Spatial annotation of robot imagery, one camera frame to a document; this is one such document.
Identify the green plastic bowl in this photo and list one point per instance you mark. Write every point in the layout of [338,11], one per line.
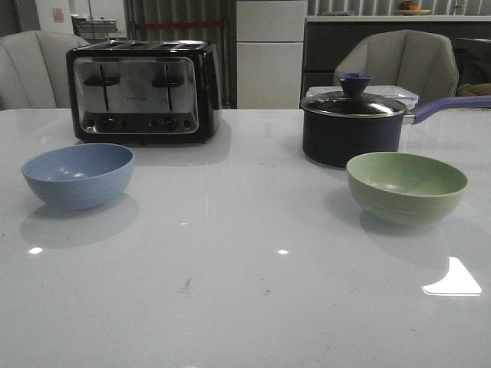
[405,189]

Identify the blue plastic bowl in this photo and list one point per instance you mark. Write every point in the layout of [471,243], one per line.
[82,176]

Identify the dark blue saucepan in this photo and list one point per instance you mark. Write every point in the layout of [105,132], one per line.
[333,141]

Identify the glass pot lid blue knob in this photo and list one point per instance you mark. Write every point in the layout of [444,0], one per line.
[352,101]

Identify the white cabinet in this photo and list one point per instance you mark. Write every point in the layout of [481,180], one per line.
[269,49]

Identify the black and chrome toaster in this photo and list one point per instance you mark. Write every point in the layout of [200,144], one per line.
[145,91]

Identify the dark counter with drawers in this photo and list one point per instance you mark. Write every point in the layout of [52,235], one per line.
[329,39]

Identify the clear plastic storage container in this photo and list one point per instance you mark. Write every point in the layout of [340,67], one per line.
[389,91]

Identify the beige armchair on right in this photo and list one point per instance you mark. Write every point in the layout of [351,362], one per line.
[420,62]

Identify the beige armchair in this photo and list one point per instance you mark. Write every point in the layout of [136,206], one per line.
[420,62]
[34,70]

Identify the fruit bowl on counter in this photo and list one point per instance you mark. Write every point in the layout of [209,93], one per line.
[409,8]

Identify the beige armchair on left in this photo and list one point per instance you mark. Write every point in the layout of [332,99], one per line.
[34,70]

